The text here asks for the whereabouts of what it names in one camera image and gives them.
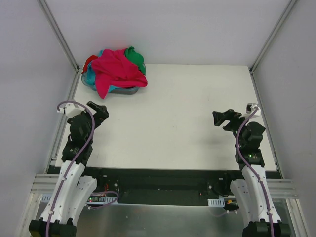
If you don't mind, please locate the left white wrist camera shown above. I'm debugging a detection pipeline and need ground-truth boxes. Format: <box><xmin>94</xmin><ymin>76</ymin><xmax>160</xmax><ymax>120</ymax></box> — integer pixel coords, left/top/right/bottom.
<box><xmin>58</xmin><ymin>103</ymin><xmax>84</xmax><ymax>118</ymax></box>

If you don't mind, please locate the green t-shirt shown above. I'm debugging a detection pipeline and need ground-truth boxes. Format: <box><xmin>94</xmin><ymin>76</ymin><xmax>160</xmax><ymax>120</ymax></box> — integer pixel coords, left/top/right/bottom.
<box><xmin>124</xmin><ymin>46</ymin><xmax>146</xmax><ymax>75</ymax></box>

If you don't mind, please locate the red t-shirt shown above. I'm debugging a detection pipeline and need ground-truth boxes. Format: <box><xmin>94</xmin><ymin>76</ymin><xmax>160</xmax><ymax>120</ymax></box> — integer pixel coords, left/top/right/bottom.
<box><xmin>82</xmin><ymin>55</ymin><xmax>98</xmax><ymax>74</ymax></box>

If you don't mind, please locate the magenta t-shirt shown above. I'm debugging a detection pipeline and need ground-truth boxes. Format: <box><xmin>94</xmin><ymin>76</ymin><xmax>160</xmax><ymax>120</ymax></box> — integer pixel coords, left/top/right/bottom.
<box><xmin>91</xmin><ymin>49</ymin><xmax>148</xmax><ymax>99</ymax></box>

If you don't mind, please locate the aluminium frame post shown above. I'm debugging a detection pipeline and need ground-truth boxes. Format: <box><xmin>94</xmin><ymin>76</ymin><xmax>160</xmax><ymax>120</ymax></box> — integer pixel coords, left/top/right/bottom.
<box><xmin>38</xmin><ymin>0</ymin><xmax>79</xmax><ymax>72</ymax></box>
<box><xmin>249</xmin><ymin>0</ymin><xmax>299</xmax><ymax>75</ymax></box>

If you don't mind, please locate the left aluminium frame post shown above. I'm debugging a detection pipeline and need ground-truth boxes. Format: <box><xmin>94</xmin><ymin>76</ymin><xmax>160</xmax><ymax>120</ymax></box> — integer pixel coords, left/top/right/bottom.
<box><xmin>38</xmin><ymin>0</ymin><xmax>79</xmax><ymax>72</ymax></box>

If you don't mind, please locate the right aluminium frame post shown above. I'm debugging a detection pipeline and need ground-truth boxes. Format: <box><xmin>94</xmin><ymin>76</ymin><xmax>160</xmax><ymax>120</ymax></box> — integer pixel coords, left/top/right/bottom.
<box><xmin>249</xmin><ymin>0</ymin><xmax>299</xmax><ymax>75</ymax></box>

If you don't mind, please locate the white cable duct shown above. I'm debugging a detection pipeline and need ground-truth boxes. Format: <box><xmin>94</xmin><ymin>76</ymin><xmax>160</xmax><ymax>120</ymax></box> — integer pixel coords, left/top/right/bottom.
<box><xmin>41</xmin><ymin>194</ymin><xmax>118</xmax><ymax>206</ymax></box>
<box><xmin>207</xmin><ymin>198</ymin><xmax>225</xmax><ymax>208</ymax></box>

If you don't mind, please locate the grey plastic basket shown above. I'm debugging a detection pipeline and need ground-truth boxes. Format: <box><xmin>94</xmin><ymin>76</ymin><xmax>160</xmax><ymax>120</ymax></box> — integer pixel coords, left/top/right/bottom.
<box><xmin>81</xmin><ymin>74</ymin><xmax>140</xmax><ymax>95</ymax></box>

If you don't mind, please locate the front aluminium rail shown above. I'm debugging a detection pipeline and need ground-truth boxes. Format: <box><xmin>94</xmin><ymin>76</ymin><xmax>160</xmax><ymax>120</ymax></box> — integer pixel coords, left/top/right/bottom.
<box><xmin>31</xmin><ymin>174</ymin><xmax>298</xmax><ymax>199</ymax></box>

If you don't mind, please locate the right white cable duct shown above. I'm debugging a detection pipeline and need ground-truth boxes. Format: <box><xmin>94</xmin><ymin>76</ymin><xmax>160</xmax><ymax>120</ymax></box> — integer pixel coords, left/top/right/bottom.
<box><xmin>207</xmin><ymin>198</ymin><xmax>225</xmax><ymax>208</ymax></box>

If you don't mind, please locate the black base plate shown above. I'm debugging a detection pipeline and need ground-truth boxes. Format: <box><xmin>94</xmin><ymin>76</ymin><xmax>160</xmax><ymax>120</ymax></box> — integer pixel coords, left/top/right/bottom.
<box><xmin>83</xmin><ymin>167</ymin><xmax>243</xmax><ymax>206</ymax></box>

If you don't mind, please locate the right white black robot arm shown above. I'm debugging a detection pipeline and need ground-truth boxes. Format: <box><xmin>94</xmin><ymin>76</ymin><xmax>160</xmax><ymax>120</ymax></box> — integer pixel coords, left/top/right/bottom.
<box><xmin>212</xmin><ymin>104</ymin><xmax>291</xmax><ymax>237</ymax></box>

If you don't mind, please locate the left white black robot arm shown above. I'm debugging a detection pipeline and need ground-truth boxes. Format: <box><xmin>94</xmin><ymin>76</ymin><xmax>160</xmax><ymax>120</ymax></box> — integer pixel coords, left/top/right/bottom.
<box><xmin>29</xmin><ymin>100</ymin><xmax>109</xmax><ymax>237</ymax></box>

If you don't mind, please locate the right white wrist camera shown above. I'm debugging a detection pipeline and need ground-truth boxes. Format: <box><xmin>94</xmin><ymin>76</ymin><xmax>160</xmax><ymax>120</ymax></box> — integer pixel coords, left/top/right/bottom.
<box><xmin>239</xmin><ymin>103</ymin><xmax>261</xmax><ymax>119</ymax></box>

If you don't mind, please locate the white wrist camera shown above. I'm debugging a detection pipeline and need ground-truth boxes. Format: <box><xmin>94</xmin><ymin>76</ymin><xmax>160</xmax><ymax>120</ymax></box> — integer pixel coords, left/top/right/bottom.
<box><xmin>58</xmin><ymin>103</ymin><xmax>84</xmax><ymax>118</ymax></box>
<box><xmin>239</xmin><ymin>103</ymin><xmax>261</xmax><ymax>119</ymax></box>

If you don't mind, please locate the left white cable duct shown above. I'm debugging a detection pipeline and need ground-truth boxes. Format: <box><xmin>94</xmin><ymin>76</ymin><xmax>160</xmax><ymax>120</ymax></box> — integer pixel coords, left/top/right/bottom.
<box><xmin>41</xmin><ymin>194</ymin><xmax>118</xmax><ymax>206</ymax></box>

